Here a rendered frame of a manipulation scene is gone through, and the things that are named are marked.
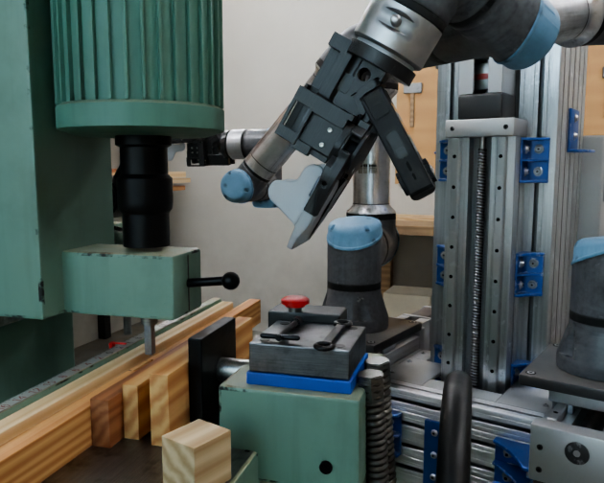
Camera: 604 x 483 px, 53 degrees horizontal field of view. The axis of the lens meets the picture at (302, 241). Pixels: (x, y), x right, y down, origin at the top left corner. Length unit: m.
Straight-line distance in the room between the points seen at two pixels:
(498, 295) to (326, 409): 0.73
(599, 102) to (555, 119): 2.54
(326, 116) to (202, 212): 3.83
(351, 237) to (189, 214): 3.27
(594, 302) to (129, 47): 0.81
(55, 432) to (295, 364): 0.22
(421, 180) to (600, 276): 0.55
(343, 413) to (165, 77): 0.36
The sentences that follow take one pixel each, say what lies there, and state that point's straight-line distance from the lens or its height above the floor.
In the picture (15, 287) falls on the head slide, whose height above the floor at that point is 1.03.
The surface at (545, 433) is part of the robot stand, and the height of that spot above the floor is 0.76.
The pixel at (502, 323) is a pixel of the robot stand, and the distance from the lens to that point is 1.26.
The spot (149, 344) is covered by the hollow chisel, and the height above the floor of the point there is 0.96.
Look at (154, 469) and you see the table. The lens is 0.58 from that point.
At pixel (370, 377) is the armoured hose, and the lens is 0.57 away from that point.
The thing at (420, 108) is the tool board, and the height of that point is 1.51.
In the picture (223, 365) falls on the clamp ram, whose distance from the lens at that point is 0.64.
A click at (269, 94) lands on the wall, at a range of 4.17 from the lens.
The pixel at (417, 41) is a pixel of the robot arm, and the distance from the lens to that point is 0.59.
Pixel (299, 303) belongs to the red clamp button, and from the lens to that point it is 0.63.
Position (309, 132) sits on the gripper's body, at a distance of 0.59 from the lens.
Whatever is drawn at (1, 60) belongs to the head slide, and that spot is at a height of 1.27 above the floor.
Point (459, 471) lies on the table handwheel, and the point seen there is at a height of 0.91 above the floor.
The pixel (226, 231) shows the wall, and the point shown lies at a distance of 4.31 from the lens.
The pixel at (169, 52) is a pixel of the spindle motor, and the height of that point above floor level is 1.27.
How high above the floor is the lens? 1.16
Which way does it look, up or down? 7 degrees down
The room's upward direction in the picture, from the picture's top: straight up
